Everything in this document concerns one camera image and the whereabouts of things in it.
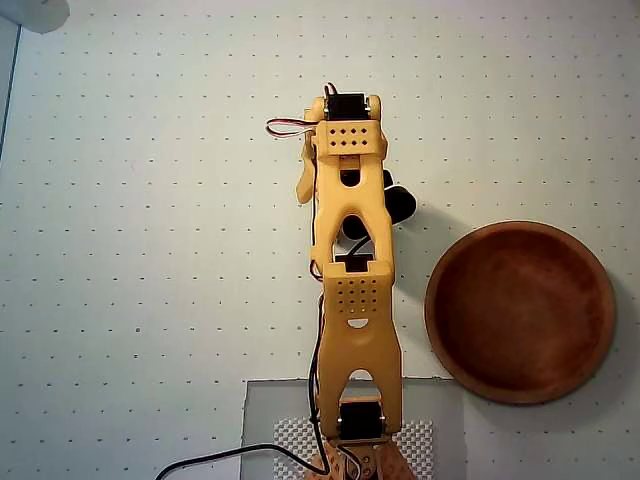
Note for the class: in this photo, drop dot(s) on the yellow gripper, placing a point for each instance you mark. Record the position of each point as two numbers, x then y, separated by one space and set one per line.
304 186

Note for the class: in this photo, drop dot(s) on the grey base plate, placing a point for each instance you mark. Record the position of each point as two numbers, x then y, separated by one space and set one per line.
440 410

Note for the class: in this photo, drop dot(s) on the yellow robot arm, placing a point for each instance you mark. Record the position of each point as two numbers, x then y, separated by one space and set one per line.
357 340

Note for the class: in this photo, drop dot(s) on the perforated tan robot base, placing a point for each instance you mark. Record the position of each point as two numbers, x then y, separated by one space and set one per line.
395 465

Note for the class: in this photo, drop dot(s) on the round wooden bowl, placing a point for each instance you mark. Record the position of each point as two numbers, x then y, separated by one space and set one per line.
520 315

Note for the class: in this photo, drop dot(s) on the white foam grip mat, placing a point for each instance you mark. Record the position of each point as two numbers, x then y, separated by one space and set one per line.
420 450

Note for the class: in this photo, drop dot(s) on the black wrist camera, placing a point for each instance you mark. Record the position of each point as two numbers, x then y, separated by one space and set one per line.
400 205

